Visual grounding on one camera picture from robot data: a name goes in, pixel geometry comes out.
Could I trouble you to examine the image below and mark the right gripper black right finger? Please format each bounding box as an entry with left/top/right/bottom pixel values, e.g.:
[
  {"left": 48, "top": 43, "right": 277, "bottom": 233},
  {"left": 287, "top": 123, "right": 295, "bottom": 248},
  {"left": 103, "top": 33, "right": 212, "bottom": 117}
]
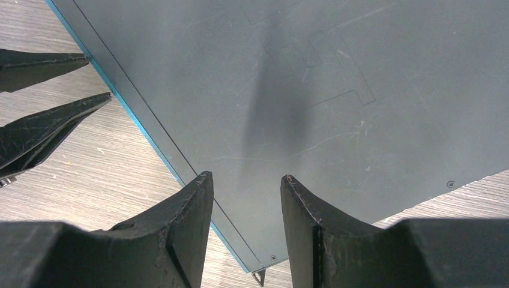
[{"left": 280, "top": 175, "right": 508, "bottom": 287}]

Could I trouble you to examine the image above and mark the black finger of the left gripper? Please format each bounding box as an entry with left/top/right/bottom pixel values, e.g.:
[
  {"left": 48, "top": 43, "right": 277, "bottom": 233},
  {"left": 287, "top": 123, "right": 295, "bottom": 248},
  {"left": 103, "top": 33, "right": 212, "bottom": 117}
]
[
  {"left": 1, "top": 49, "right": 89, "bottom": 92},
  {"left": 1, "top": 92, "right": 112, "bottom": 181}
]

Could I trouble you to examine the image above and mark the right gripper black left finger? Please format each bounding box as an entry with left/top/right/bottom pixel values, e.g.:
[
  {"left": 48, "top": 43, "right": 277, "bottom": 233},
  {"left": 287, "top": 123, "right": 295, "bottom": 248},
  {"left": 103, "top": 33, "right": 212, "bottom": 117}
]
[{"left": 1, "top": 172, "right": 214, "bottom": 287}]

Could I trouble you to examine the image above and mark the dark grey network switch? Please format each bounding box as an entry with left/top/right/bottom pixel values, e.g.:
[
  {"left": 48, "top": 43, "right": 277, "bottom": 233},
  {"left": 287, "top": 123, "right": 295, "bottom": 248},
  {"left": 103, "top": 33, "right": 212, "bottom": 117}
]
[{"left": 49, "top": 1, "right": 508, "bottom": 272}]

